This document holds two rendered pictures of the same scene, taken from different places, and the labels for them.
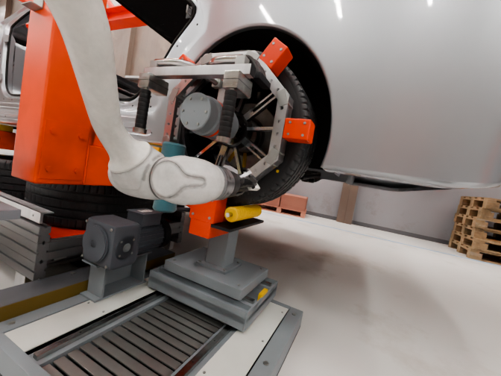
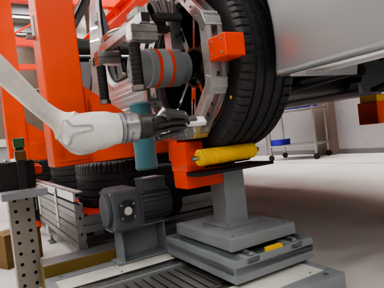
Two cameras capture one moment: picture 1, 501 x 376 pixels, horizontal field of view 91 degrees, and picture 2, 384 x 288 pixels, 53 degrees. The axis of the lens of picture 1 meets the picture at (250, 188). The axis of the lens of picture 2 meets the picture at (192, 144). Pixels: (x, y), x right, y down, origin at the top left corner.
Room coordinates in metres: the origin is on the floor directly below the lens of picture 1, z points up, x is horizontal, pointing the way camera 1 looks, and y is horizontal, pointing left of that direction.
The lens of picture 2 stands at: (-0.20, -0.71, 0.60)
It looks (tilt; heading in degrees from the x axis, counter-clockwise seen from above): 1 degrees down; 35
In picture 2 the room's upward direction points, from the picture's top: 7 degrees counter-clockwise
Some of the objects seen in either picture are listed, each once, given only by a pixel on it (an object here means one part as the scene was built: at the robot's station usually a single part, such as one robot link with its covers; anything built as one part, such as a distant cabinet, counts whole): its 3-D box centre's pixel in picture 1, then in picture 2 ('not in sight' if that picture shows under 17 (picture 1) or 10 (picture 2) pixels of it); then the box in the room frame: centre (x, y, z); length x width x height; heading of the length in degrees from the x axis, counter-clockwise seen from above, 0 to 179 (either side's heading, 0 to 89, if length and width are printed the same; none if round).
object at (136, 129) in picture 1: (142, 110); (103, 83); (0.85, 0.41, 0.83); 0.04 x 0.04 x 0.16
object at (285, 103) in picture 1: (221, 124); (176, 68); (0.99, 0.16, 0.85); 0.54 x 0.07 x 0.54; 65
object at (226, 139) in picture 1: (227, 116); (136, 65); (0.70, 0.10, 0.83); 0.04 x 0.04 x 0.16
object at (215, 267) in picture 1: (222, 245); (228, 199); (1.14, 0.09, 0.32); 0.40 x 0.30 x 0.28; 65
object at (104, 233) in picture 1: (138, 248); (151, 216); (1.08, 0.45, 0.26); 0.42 x 0.18 x 0.35; 155
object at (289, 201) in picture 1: (282, 202); not in sight; (5.21, -0.72, 0.19); 1.12 x 0.81 x 0.39; 70
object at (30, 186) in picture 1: (99, 196); (135, 176); (1.46, 0.89, 0.39); 0.66 x 0.66 x 0.24
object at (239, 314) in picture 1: (215, 283); (234, 245); (1.14, 0.09, 0.13); 0.50 x 0.36 x 0.10; 65
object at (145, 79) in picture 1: (153, 84); (107, 58); (0.87, 0.40, 0.93); 0.09 x 0.05 x 0.05; 155
